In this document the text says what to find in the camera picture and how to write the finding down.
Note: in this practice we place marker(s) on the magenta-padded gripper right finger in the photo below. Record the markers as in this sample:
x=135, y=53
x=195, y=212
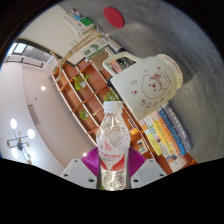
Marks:
x=148, y=171

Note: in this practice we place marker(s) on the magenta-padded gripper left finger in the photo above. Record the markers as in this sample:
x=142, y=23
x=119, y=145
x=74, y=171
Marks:
x=78, y=171

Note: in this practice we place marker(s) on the clear plastic water bottle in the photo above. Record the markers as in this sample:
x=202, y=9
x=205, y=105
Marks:
x=112, y=140

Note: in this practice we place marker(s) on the branched ceiling lamp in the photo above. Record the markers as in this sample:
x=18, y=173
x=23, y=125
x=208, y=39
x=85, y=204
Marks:
x=20, y=141

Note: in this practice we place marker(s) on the wooden shelf unit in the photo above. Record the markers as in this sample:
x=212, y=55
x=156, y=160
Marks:
x=90, y=96

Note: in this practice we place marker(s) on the cream mug with red print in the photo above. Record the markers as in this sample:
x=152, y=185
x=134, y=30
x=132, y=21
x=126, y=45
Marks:
x=150, y=86

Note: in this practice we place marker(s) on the dark book with orange cover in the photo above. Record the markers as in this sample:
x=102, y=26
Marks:
x=125, y=63

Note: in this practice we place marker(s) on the tan chair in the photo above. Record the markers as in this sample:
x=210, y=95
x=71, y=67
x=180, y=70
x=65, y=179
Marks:
x=99, y=60

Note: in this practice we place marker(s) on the wooden artist mannequin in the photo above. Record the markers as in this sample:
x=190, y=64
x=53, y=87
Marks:
x=78, y=48

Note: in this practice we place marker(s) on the grey curtain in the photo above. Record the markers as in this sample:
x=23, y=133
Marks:
x=38, y=54

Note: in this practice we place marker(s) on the tall green and white carton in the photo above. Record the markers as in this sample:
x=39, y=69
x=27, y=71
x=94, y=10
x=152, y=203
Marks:
x=95, y=48

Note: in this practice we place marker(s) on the window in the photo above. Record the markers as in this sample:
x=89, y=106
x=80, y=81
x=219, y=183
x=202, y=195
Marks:
x=16, y=49

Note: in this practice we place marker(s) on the small green and white box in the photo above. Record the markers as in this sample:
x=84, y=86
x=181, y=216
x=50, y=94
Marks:
x=86, y=24

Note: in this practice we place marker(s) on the flat round red coaster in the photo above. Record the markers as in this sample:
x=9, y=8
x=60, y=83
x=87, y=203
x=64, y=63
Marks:
x=113, y=17

